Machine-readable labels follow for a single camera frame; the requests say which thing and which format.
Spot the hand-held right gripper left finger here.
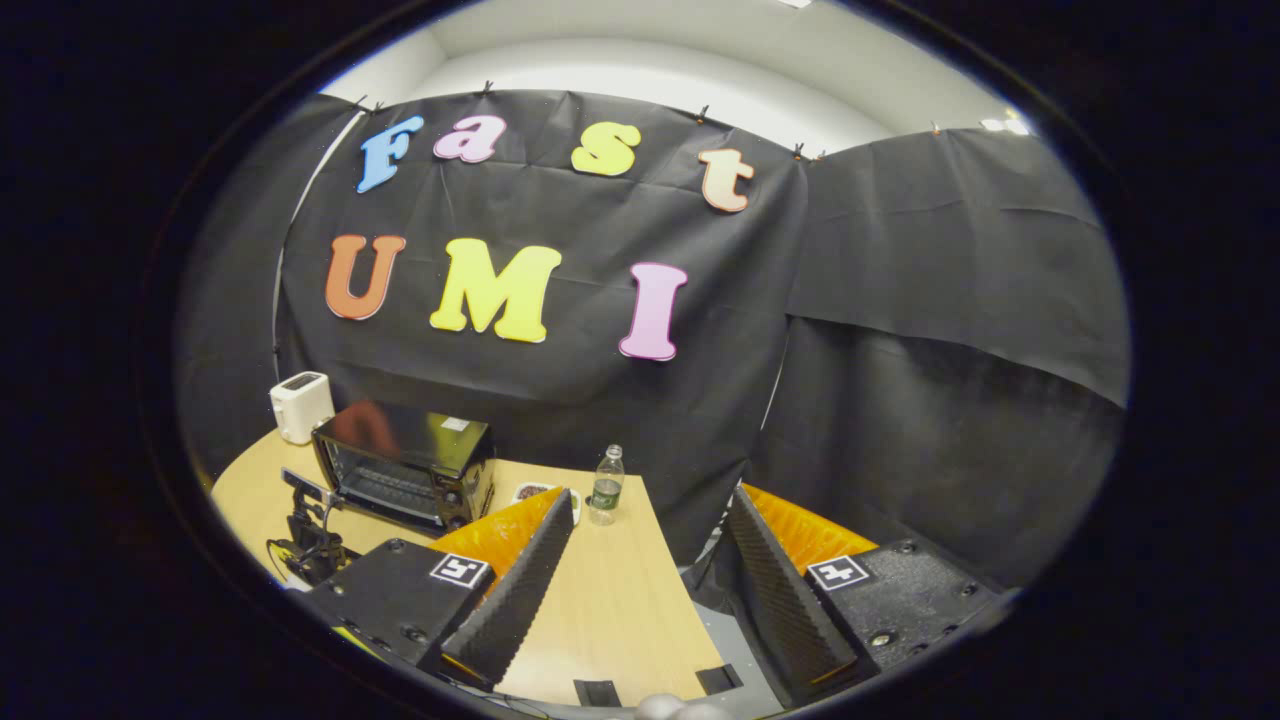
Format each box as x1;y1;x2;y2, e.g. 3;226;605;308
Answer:
298;487;578;693

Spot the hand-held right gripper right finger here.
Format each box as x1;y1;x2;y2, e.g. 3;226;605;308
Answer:
722;482;1013;709

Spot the black electric oven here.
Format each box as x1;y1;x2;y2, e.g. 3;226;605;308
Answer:
312;400;498;538

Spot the white divided dish with grains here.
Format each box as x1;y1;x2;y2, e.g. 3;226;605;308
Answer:
511;482;583;528

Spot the clear plastic water bottle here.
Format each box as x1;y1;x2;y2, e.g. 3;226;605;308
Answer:
587;444;627;527

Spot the white toaster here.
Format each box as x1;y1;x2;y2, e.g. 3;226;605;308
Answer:
269;371;336;446

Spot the black backdrop cloth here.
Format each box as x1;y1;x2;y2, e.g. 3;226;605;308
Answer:
175;90;1131;591

